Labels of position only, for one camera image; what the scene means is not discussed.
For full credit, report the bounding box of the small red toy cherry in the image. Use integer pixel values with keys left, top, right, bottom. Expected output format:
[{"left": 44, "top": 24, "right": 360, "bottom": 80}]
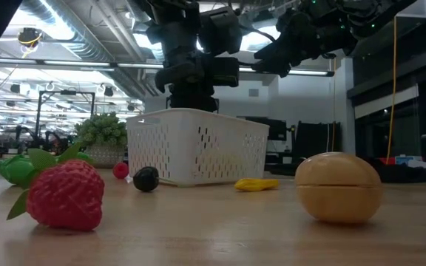
[{"left": 112, "top": 162, "right": 129, "bottom": 180}]

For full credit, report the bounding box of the long ceiling light bar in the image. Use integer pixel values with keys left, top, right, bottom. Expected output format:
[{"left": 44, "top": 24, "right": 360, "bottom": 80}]
[{"left": 0, "top": 57, "right": 335, "bottom": 78}]

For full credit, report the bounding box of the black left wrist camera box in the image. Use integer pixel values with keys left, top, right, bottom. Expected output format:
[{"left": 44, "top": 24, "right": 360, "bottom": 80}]
[{"left": 197, "top": 6, "right": 244, "bottom": 57}]

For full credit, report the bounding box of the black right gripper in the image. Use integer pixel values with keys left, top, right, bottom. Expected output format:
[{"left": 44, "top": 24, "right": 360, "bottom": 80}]
[{"left": 251, "top": 6, "right": 359, "bottom": 78}]

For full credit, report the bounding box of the black ceiling cable reel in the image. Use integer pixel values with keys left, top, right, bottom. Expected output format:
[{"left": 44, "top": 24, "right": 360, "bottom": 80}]
[{"left": 16, "top": 27, "right": 44, "bottom": 49}]

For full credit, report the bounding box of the tan toy potato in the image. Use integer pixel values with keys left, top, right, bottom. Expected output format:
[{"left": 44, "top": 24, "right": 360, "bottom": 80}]
[{"left": 294, "top": 151, "right": 384, "bottom": 225}]

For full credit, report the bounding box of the white perforated plastic basket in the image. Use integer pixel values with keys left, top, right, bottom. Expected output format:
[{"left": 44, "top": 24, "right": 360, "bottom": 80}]
[{"left": 125, "top": 107, "right": 271, "bottom": 188}]

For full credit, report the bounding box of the black upright panel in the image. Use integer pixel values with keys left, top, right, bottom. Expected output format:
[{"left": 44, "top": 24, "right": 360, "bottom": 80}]
[{"left": 294, "top": 120, "right": 342, "bottom": 163}]

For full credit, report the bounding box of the green toy pepper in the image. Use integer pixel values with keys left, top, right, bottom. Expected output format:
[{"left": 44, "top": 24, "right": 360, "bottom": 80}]
[{"left": 0, "top": 151, "right": 94, "bottom": 186}]

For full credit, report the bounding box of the black toy olive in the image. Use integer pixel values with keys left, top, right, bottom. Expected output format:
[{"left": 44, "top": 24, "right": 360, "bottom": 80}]
[{"left": 132, "top": 166, "right": 160, "bottom": 193}]

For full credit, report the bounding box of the light green plant woven pot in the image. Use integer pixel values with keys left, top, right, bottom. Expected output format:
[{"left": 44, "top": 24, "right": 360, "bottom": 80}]
[{"left": 74, "top": 112, "right": 128, "bottom": 169}]

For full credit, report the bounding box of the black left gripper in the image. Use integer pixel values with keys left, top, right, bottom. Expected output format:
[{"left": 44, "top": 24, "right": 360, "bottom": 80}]
[{"left": 154, "top": 55, "right": 241, "bottom": 112}]

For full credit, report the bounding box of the red toy strawberry with leaves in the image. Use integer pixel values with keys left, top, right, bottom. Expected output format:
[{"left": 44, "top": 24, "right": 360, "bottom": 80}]
[{"left": 6, "top": 142, "right": 106, "bottom": 233}]

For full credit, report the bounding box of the black monitor on arm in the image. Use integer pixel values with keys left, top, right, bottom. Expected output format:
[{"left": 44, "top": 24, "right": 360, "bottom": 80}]
[{"left": 268, "top": 117, "right": 288, "bottom": 142}]

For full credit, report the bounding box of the yellow cable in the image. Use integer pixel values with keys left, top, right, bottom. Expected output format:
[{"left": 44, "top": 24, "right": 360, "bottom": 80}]
[{"left": 385, "top": 16, "right": 399, "bottom": 166}]

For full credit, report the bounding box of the black background rig frame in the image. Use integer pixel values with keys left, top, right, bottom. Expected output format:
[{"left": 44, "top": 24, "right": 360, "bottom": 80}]
[{"left": 34, "top": 89, "right": 96, "bottom": 149}]

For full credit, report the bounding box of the blue box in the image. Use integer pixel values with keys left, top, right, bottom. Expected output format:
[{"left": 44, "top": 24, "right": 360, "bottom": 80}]
[{"left": 395, "top": 154, "right": 426, "bottom": 169}]

